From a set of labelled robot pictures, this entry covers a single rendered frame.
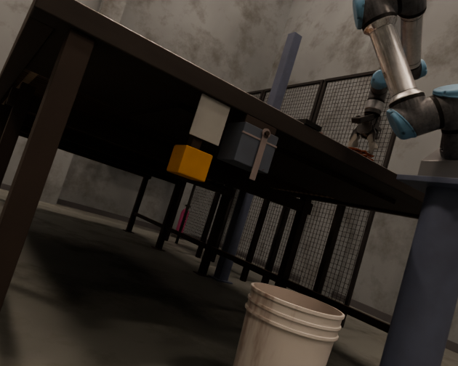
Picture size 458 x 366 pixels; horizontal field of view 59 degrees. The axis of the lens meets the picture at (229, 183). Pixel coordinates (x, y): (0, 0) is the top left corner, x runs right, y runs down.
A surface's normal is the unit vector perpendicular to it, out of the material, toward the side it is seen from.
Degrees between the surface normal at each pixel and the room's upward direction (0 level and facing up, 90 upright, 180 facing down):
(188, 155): 90
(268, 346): 93
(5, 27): 90
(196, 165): 90
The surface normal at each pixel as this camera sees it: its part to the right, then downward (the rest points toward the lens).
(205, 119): 0.54, 0.09
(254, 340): -0.70, -0.22
